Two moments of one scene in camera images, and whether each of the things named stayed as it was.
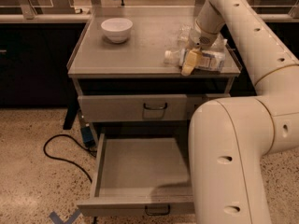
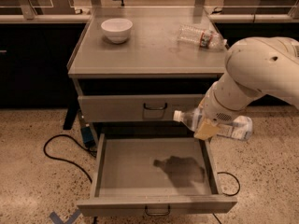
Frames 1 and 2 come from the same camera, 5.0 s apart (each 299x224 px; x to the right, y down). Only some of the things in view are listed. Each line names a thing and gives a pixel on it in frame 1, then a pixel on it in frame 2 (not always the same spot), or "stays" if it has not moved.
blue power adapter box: [88, 137] stays
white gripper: [202, 41] to [218, 112]
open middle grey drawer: [140, 176] stays
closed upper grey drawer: [131, 108] stays
